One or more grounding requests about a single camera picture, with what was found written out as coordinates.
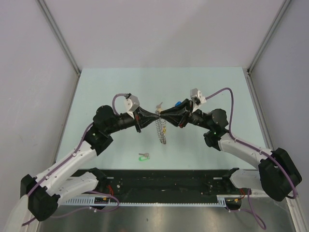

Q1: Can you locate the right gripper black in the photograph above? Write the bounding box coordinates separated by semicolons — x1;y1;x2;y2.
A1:
160;99;213;131

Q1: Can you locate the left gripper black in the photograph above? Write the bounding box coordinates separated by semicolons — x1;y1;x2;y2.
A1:
105;106;159;134

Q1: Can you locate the round metal keyring disc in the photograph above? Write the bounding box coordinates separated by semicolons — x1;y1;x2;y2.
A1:
155;118;167;145

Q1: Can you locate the key with green tag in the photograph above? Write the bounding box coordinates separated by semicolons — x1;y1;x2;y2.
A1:
139;153;150;161

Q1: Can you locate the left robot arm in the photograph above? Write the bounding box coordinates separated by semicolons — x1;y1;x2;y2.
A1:
20;105;159;221

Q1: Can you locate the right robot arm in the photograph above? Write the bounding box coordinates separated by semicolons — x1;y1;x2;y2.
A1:
159;99;302;202

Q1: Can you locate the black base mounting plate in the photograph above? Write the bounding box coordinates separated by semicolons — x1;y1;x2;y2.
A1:
100;169;248;196

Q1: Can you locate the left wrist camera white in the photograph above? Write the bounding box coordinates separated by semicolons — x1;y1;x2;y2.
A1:
124;93;140;118

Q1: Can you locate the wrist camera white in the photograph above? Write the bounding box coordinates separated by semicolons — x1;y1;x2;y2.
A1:
190;88;207;106
124;93;140;118

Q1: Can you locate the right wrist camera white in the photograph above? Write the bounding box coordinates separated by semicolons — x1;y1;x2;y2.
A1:
190;88;207;106

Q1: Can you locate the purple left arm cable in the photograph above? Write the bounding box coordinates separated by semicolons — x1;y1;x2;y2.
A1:
21;93;128;227

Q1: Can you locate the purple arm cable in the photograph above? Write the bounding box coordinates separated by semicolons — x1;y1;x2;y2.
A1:
205;87;299;229
21;93;128;227

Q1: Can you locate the right aluminium frame post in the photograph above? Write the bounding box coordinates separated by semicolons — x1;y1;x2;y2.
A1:
247;0;294;73

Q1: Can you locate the aluminium frame post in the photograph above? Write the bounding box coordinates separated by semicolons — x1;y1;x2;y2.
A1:
36;0;82;74
247;0;294;73

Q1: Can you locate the slotted cable duct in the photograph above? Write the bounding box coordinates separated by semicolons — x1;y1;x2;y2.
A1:
62;195;233;207

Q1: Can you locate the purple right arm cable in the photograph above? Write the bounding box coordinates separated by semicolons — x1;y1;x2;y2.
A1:
205;87;299;229

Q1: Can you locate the left aluminium frame post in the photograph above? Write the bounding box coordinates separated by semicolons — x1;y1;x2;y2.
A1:
36;0;82;74

